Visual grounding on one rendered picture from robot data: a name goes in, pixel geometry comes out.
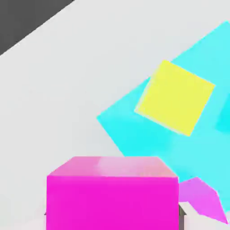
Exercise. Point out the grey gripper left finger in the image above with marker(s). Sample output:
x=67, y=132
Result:
x=45, y=214

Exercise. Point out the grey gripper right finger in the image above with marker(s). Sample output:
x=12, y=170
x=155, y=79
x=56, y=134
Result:
x=181, y=218

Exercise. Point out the small magenta cube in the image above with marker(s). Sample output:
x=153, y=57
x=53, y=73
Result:
x=112, y=201

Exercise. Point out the small violet cube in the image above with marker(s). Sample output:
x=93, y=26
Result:
x=201, y=195

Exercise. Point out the small cyan cube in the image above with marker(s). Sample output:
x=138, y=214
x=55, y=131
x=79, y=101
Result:
x=224, y=115

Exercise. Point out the small yellow cube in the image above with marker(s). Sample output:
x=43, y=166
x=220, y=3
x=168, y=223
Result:
x=175, y=98

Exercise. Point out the large cyan box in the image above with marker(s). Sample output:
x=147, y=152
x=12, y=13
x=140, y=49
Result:
x=143, y=136

